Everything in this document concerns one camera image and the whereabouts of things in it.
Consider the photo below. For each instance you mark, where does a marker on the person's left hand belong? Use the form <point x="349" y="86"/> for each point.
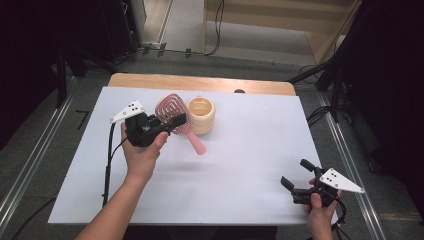
<point x="141" y="160"/>

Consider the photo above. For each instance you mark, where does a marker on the black metal stand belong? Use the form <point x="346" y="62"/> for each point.
<point x="61" y="76"/>

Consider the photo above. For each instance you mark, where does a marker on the person's right hand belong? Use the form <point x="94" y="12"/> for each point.
<point x="318" y="218"/>

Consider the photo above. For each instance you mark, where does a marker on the white board sheet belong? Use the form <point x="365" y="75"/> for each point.
<point x="233" y="173"/>

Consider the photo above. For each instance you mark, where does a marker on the wooden table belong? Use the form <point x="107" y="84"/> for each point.
<point x="166" y="81"/>

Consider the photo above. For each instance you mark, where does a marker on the black cabinet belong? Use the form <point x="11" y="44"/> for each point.
<point x="116" y="30"/>

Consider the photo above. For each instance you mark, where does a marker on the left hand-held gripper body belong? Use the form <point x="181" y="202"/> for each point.
<point x="141" y="131"/>

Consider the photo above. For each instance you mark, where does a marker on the metal floor rail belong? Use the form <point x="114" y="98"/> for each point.
<point x="353" y="173"/>
<point x="30" y="160"/>

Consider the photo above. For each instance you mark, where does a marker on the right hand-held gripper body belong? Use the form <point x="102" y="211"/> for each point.
<point x="340" y="180"/>

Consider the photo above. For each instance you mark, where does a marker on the pink hairbrush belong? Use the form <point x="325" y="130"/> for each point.
<point x="197" y="144"/>

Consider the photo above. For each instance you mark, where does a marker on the beige ribbed cup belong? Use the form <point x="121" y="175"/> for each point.
<point x="205" y="123"/>

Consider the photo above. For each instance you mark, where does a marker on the light wooden platform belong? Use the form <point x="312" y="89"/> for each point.
<point x="266" y="16"/>

